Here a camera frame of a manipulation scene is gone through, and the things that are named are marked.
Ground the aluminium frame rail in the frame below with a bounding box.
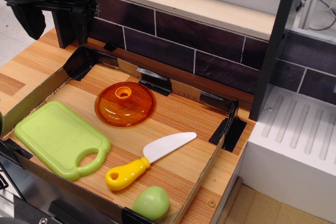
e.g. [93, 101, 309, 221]
[301, 0, 332, 31]

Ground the dark grey left bracket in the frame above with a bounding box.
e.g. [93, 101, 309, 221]
[52, 12, 76, 49]

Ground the orange transparent pot lid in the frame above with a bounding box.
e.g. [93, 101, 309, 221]
[94, 82, 156, 127]

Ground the white toy sink drainboard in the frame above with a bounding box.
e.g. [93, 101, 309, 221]
[239, 87, 335, 222]

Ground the cardboard fence with black tape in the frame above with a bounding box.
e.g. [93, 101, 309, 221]
[1, 42, 245, 223]

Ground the dark grey vertical post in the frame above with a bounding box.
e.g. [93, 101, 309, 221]
[249, 0, 294, 121]

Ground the green plastic cutting board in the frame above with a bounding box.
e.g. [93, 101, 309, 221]
[14, 101, 111, 181]

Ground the yellow handled white toy knife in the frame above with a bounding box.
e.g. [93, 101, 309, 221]
[105, 132, 197, 191]

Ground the brass screw washer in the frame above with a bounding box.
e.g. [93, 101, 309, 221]
[208, 200, 216, 208]

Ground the green toy pear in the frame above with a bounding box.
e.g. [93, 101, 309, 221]
[131, 186, 170, 220]

